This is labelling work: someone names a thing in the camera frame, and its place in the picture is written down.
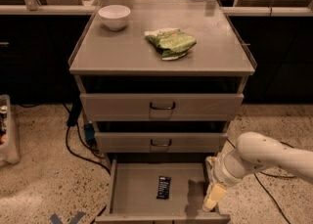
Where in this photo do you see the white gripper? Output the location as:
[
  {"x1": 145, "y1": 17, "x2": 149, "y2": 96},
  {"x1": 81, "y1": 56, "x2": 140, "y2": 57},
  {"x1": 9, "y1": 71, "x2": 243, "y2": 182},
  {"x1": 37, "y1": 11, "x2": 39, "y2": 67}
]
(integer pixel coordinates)
[{"x1": 202, "y1": 149, "x2": 254, "y2": 211}]

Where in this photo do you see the dark blue rxbar wrapper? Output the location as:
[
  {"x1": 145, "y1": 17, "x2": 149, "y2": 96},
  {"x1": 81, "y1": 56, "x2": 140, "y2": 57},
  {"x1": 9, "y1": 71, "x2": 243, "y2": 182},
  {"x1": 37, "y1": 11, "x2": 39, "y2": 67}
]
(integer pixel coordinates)
[{"x1": 156, "y1": 176, "x2": 171, "y2": 200}]

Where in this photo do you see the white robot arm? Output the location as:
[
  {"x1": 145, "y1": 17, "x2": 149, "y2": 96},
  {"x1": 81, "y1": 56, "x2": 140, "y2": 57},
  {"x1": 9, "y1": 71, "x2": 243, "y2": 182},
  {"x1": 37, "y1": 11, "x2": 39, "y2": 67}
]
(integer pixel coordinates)
[{"x1": 202, "y1": 132, "x2": 313, "y2": 211}]

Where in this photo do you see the grey open bottom drawer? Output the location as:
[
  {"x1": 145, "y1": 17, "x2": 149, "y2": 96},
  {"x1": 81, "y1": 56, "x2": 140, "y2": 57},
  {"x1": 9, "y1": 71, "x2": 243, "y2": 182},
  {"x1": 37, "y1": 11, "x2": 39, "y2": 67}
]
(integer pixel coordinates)
[{"x1": 96, "y1": 160, "x2": 230, "y2": 224}]

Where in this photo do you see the grey drawer cabinet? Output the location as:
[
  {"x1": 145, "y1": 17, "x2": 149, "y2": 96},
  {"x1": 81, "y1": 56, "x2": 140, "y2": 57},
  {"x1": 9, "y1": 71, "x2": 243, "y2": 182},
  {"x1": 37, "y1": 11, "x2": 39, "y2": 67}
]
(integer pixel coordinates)
[{"x1": 67, "y1": 0, "x2": 258, "y2": 224}]

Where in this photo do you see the grey middle drawer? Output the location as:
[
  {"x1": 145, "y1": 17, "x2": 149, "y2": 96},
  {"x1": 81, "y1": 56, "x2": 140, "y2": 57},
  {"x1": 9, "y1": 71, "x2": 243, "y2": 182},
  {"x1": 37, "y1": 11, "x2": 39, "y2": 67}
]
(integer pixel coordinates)
[{"x1": 95, "y1": 132, "x2": 227, "y2": 153}]

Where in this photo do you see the grey top drawer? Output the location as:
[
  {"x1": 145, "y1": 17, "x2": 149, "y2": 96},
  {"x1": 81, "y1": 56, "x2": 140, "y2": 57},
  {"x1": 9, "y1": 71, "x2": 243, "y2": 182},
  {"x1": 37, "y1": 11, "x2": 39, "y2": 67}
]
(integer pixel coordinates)
[{"x1": 80, "y1": 93, "x2": 244, "y2": 121}]

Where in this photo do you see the blue power adapter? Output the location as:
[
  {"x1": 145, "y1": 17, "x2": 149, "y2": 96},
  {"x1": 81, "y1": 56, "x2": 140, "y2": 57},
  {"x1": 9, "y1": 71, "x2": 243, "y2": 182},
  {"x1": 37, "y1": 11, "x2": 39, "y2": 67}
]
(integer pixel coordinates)
[{"x1": 83, "y1": 123, "x2": 95, "y2": 145}]

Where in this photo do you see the green chip bag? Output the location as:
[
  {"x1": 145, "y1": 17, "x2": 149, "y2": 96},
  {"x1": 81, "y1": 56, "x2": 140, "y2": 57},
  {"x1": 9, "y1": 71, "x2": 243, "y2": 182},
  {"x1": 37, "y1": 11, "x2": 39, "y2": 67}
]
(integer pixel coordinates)
[{"x1": 144, "y1": 27, "x2": 197, "y2": 61}]

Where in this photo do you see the blue tape cross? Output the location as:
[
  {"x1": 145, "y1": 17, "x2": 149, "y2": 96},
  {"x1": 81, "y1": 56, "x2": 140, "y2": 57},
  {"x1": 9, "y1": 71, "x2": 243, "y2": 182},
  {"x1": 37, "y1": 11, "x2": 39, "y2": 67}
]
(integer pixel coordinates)
[{"x1": 49, "y1": 210, "x2": 86, "y2": 224}]

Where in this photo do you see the white ceramic bowl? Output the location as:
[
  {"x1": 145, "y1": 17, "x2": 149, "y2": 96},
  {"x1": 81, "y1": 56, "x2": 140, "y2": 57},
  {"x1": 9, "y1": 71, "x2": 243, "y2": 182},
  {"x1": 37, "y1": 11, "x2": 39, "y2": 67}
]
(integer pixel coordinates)
[{"x1": 98, "y1": 5, "x2": 131, "y2": 30}]

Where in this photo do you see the clear plastic bin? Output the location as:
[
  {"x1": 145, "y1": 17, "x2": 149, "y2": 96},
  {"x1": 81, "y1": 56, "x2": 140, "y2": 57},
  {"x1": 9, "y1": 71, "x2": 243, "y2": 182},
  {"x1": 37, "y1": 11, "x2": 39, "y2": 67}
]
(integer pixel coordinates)
[{"x1": 0, "y1": 95, "x2": 21, "y2": 166}]

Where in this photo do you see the black floor cable right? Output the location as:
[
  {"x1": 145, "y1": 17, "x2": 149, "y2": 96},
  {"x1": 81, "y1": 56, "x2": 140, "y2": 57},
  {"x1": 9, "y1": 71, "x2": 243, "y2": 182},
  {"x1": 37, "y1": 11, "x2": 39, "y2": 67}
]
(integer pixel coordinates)
[{"x1": 226, "y1": 138, "x2": 297, "y2": 224}]

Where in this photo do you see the black floor cable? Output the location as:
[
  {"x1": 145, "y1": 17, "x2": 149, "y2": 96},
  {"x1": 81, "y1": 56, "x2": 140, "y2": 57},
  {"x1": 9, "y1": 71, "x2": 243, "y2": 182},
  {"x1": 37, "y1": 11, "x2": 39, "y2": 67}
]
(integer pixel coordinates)
[
  {"x1": 62, "y1": 103, "x2": 112, "y2": 175},
  {"x1": 226, "y1": 138, "x2": 297, "y2": 224}
]

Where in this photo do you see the black middle drawer handle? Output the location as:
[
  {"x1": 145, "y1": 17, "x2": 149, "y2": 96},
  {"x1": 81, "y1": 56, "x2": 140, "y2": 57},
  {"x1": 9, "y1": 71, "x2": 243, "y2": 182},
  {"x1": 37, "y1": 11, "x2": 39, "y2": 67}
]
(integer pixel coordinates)
[{"x1": 150, "y1": 139, "x2": 172, "y2": 148}]

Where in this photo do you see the black floor cable left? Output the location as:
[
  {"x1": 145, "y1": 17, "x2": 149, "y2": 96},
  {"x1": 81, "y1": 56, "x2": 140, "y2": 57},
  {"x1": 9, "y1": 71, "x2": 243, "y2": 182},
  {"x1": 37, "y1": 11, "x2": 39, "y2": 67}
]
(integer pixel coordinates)
[{"x1": 62, "y1": 103, "x2": 112, "y2": 175}]

